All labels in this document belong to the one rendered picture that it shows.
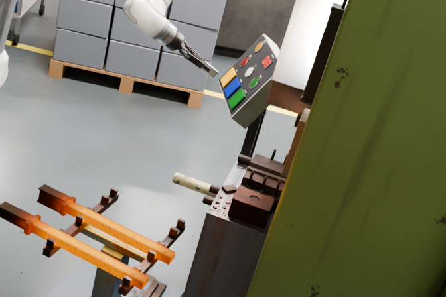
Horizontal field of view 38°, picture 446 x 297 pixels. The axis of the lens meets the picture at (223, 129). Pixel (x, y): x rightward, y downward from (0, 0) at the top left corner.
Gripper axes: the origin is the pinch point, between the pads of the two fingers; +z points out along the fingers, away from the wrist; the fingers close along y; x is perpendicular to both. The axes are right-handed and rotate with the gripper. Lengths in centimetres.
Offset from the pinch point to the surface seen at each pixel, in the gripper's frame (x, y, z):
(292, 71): 31, 70, -11
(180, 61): -53, -186, 58
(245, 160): -6.5, 43.8, 15.2
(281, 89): 24, 65, -6
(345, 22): 52, 107, -30
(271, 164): 1, 53, 18
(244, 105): 1.8, 16.9, 13.7
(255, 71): 11.9, 3.9, 13.2
